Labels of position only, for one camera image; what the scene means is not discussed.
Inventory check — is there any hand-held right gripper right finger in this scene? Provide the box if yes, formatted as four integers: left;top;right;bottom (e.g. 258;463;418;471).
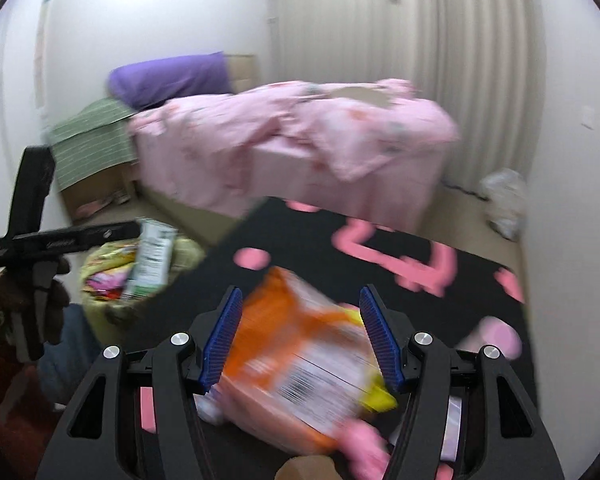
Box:
358;285;566;480

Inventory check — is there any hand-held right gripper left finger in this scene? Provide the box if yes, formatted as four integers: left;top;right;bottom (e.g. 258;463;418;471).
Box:
35;286;244;480

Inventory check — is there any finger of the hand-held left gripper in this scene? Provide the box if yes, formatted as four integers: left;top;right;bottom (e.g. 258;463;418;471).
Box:
40;220;143;253

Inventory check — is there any yellow-green snack wrapper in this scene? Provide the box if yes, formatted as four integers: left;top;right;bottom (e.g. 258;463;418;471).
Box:
87;242;143;273

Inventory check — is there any yellow wrapper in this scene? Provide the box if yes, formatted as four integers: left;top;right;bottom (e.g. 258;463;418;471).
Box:
357;374;399;414

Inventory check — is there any white green packet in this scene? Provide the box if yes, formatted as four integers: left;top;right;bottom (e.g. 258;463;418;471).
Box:
122;219;177;301

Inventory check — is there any orange snack bag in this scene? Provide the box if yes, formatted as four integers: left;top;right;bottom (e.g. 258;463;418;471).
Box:
215;266;396;453

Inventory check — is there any bin with yellow-green bag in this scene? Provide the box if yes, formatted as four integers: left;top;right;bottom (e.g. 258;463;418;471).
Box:
78;237;206;331

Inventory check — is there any pink caterpillar toy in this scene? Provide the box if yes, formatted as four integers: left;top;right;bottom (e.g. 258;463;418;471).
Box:
330;417;396;480

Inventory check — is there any purple blister pack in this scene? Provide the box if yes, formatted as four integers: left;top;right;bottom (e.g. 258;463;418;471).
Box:
440;395;466;463

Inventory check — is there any person's left hand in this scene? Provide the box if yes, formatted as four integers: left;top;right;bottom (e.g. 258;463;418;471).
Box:
39;280;72;346

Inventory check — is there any pink slipper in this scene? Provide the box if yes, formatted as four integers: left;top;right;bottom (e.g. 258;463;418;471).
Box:
75;199;111;218

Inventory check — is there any wooden nightstand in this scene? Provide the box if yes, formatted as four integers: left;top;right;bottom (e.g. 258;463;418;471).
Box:
60;160;141;223

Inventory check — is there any green checked cloth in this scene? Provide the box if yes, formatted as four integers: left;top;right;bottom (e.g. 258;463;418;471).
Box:
49;97;141;193

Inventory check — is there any person's leg in jeans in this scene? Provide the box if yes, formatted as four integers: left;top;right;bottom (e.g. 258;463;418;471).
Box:
37;305;106;406

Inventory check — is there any black pink-patterned tablecloth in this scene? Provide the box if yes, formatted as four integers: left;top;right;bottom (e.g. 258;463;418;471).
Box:
130;195;533;480

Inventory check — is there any purple pillow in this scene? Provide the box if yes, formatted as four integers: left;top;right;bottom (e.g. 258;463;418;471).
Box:
107;51;233;109

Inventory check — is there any pink floral duvet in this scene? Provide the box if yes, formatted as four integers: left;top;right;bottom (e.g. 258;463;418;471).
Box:
130;79;463;211

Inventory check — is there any bed with pink sheet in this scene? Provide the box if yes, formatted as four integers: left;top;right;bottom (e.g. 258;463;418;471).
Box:
130;115;451;233

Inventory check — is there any white plastic bag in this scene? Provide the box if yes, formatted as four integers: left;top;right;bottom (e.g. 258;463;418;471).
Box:
480;167;528;241

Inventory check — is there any beige headboard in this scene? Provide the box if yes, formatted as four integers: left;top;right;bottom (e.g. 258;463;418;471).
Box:
225;52;258;93

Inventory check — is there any white pleated curtain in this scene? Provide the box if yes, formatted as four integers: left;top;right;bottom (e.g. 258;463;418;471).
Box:
270;0;546;196

